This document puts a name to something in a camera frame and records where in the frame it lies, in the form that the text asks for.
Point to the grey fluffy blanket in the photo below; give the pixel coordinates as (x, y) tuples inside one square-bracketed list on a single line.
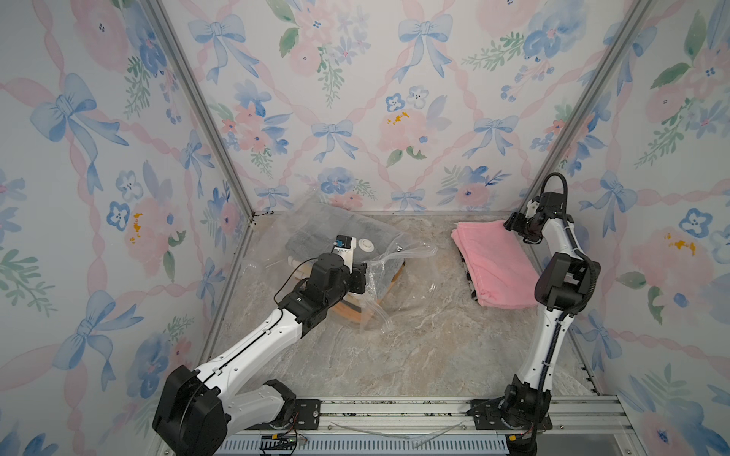
[(371, 238)]

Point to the clear plastic vacuum bag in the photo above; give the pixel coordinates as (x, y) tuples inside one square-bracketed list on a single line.
[(278, 272)]

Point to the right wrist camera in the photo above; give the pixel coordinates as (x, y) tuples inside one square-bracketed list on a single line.
[(532, 209)]

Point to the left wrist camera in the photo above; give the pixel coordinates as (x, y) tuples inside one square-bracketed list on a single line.
[(345, 246)]

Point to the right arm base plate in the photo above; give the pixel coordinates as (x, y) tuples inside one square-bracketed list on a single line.
[(498, 415)]

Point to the white round bag valve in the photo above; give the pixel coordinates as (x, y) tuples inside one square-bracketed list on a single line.
[(366, 245)]

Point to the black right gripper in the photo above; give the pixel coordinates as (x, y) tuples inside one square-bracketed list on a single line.
[(516, 223)]

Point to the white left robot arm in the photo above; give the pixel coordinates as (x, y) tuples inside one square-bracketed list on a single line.
[(200, 408)]

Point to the orange cream striped blanket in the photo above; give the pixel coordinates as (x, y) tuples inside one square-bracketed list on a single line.
[(366, 311)]

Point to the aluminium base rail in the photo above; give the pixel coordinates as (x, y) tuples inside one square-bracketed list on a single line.
[(574, 425)]

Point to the pink fluffy blanket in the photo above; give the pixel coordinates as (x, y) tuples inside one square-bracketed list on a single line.
[(500, 271)]

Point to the right aluminium corner post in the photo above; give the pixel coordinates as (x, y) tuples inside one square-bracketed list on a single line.
[(623, 38)]

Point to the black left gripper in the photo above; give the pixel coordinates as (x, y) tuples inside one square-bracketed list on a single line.
[(357, 275)]

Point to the black white patterned blanket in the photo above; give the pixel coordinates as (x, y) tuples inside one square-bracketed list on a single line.
[(471, 284)]

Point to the aluminium corner post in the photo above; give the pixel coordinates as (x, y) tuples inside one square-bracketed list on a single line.
[(171, 44), (623, 38)]

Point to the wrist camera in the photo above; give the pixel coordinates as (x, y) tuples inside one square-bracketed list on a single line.
[(532, 209), (345, 246)]

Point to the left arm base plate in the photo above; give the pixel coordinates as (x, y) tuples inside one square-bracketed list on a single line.
[(300, 414)]

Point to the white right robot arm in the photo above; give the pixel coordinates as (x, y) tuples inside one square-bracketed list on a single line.
[(562, 291)]

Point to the left aluminium corner post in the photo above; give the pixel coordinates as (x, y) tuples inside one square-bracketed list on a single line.
[(171, 44)]

